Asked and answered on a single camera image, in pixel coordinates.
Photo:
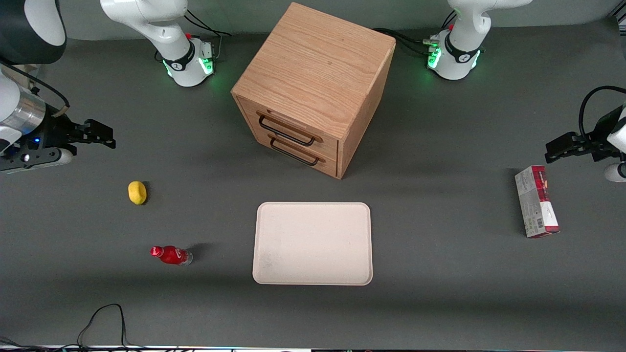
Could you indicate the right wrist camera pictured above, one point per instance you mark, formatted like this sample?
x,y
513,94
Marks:
x,y
29,160

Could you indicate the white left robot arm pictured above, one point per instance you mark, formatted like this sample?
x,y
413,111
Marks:
x,y
464,29

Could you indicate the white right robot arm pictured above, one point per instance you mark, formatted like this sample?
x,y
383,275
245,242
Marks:
x,y
146,19

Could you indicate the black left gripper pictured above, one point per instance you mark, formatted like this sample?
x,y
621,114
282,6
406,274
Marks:
x,y
599,138

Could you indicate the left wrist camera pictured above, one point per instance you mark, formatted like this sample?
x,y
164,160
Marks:
x,y
615,172

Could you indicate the yellow lemon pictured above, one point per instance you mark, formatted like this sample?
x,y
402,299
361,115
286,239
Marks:
x,y
137,192

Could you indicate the wooden drawer cabinet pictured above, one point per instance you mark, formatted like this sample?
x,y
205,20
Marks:
x,y
313,68

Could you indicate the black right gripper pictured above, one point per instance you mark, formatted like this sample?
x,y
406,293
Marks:
x,y
53,133

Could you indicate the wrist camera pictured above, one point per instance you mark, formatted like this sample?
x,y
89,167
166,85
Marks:
x,y
29,160
615,172

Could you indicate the grey and red carton box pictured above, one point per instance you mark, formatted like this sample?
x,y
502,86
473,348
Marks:
x,y
537,205

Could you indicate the red coke bottle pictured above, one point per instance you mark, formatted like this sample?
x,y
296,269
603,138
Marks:
x,y
172,255

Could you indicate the beige plastic tray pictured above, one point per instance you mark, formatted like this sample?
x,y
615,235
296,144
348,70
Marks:
x,y
313,243

